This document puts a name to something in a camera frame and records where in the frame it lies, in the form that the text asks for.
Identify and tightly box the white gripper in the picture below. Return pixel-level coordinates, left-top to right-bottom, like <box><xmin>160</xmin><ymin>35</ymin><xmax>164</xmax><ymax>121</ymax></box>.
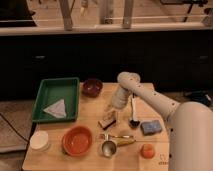
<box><xmin>111</xmin><ymin>86</ymin><xmax>130</xmax><ymax>109</ymax></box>

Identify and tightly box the wooden block eraser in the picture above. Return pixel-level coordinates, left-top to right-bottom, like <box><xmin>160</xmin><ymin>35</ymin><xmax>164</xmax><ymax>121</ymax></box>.
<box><xmin>98</xmin><ymin>111</ymin><xmax>117</xmax><ymax>130</ymax></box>

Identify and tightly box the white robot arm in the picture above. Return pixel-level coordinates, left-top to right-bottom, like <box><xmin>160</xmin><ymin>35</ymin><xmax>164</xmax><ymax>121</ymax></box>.
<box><xmin>112</xmin><ymin>72</ymin><xmax>213</xmax><ymax>171</ymax></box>

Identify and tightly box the black and white brush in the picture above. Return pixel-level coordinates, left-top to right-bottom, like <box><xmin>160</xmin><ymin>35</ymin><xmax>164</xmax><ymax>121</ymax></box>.
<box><xmin>129</xmin><ymin>96</ymin><xmax>140</xmax><ymax>129</ymax></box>

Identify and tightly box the dark red bowl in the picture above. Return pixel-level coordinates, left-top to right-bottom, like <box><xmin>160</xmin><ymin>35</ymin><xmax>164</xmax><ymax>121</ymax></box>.
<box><xmin>82</xmin><ymin>78</ymin><xmax>103</xmax><ymax>97</ymax></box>

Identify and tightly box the blue sponge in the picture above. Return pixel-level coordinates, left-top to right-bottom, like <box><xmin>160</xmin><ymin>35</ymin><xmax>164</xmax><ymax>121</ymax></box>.
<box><xmin>140</xmin><ymin>120</ymin><xmax>162</xmax><ymax>136</ymax></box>

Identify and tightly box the metal measuring cup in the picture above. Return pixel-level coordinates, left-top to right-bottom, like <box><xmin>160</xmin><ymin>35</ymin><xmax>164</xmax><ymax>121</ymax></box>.
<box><xmin>99</xmin><ymin>133</ymin><xmax>137</xmax><ymax>158</ymax></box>

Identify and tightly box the small orange ball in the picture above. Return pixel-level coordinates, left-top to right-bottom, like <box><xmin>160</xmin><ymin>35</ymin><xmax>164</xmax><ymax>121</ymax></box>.
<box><xmin>140</xmin><ymin>144</ymin><xmax>155</xmax><ymax>159</ymax></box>

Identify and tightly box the orange bowl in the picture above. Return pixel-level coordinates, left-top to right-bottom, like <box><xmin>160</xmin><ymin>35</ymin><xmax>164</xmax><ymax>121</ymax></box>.
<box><xmin>62</xmin><ymin>125</ymin><xmax>93</xmax><ymax>157</ymax></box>

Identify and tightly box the white triangular cloth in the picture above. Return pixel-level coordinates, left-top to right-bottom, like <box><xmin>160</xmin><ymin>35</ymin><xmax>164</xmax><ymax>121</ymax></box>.
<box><xmin>44</xmin><ymin>99</ymin><xmax>66</xmax><ymax>118</ymax></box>

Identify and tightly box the green plastic tray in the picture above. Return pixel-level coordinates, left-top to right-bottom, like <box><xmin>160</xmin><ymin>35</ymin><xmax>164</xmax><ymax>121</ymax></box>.
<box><xmin>32</xmin><ymin>77</ymin><xmax>79</xmax><ymax>123</ymax></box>

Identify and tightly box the black cable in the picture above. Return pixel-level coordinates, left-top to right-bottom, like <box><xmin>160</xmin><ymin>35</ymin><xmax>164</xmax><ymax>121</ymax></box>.
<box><xmin>0</xmin><ymin>112</ymin><xmax>31</xmax><ymax>144</ymax></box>

